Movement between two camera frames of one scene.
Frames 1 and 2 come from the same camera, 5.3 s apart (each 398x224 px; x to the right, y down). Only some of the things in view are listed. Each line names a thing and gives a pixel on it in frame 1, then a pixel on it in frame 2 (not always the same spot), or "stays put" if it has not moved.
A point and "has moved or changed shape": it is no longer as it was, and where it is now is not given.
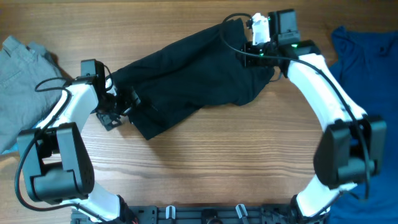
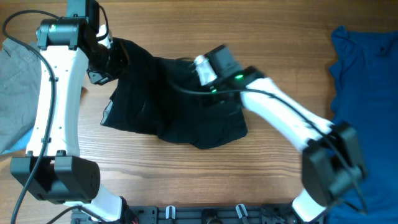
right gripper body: [249, 54] to [214, 100]
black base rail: [196, 214] stays put
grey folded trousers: [31, 85] stays put
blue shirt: [366, 64] stays put
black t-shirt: [208, 70] has moved or changed shape
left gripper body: [125, 101] to [101, 74]
